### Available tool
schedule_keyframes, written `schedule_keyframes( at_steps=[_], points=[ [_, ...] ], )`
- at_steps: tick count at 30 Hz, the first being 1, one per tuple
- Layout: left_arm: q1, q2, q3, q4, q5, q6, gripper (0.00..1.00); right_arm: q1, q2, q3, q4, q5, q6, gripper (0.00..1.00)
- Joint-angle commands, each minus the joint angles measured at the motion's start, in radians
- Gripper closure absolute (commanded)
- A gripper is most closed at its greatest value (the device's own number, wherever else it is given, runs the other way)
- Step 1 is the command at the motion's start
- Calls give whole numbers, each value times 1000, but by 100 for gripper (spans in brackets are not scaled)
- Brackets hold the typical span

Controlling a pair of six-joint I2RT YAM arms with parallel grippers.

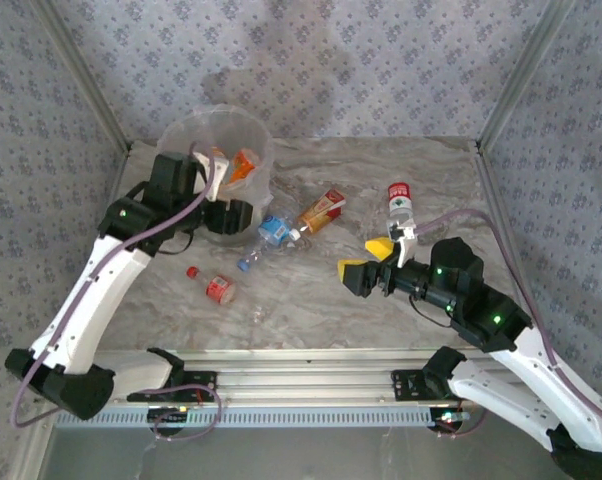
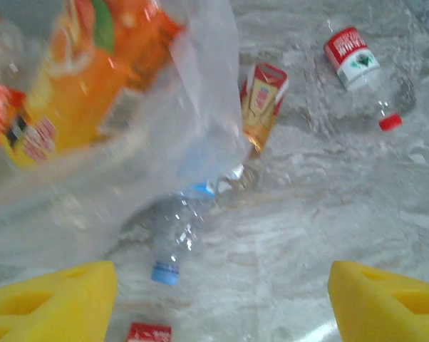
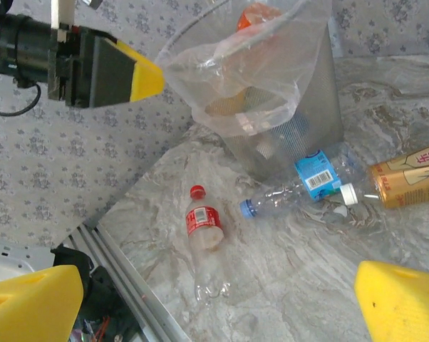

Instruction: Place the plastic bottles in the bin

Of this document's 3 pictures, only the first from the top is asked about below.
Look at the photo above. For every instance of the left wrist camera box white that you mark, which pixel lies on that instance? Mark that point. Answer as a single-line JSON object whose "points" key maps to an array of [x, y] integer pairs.
{"points": [[213, 172]]}

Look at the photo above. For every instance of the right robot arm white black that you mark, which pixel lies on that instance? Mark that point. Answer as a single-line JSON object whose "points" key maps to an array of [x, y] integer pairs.
{"points": [[566, 400]]}

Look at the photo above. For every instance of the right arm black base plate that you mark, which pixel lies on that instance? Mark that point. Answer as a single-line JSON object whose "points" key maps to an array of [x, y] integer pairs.
{"points": [[406, 385]]}

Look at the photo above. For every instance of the aluminium frame post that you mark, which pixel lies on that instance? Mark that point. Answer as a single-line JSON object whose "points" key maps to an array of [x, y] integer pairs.
{"points": [[86, 75], [523, 75]]}

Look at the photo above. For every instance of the gold red drink carton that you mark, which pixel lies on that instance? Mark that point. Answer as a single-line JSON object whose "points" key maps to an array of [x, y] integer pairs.
{"points": [[321, 210]]}

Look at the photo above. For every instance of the light blue label clear bottle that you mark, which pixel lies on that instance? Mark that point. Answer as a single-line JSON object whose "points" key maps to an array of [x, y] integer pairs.
{"points": [[273, 230]]}

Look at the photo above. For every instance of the red label bottle red cap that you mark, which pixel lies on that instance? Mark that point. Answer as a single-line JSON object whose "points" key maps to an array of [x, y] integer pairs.
{"points": [[218, 287]]}

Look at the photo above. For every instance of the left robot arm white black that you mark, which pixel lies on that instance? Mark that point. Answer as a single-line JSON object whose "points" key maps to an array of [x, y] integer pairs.
{"points": [[91, 295]]}

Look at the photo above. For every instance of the clear plastic bin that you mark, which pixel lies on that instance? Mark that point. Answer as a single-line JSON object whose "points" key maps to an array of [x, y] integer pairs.
{"points": [[231, 240]]}

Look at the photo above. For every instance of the clear bottle blue cap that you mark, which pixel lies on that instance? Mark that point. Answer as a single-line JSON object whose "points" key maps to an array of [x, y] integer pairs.
{"points": [[243, 264]]}

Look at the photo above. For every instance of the red white label bottle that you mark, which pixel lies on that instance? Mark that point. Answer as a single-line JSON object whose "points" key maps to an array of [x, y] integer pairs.
{"points": [[398, 197]]}

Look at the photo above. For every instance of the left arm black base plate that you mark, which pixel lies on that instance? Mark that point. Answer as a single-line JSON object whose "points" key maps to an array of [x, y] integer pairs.
{"points": [[141, 395]]}

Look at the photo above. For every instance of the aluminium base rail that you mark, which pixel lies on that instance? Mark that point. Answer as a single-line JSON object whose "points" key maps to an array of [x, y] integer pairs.
{"points": [[306, 380]]}

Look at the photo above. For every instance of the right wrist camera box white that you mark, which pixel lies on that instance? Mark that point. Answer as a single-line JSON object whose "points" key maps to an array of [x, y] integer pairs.
{"points": [[402, 237]]}

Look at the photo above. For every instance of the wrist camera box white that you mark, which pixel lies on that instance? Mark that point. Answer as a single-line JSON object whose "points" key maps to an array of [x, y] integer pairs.
{"points": [[402, 237], [213, 172]]}

